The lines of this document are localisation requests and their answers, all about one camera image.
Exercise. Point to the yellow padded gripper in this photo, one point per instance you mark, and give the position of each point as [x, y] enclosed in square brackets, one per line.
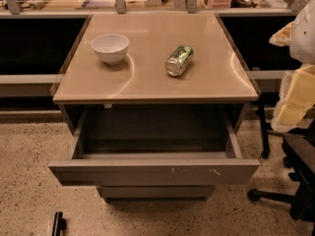
[304, 38]

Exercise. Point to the grey top drawer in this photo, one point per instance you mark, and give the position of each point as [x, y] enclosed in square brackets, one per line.
[154, 149]

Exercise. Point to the grey drawer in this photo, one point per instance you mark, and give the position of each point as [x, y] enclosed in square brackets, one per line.
[154, 149]
[155, 192]

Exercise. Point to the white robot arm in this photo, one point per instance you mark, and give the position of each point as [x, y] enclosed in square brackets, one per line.
[306, 17]

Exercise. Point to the grey drawer cabinet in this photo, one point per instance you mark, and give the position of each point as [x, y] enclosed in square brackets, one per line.
[215, 79]

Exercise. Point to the grey bottom drawer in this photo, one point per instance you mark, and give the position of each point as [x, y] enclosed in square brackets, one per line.
[155, 192]

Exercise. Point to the black office chair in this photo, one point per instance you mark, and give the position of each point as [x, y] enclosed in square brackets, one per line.
[299, 149]

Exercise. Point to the green soda can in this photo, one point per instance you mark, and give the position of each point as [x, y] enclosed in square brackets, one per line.
[177, 62]

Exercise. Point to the white ceramic bowl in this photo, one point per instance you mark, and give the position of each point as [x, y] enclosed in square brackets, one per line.
[111, 48]

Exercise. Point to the black object on floor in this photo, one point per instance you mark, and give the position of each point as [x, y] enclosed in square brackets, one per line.
[59, 224]

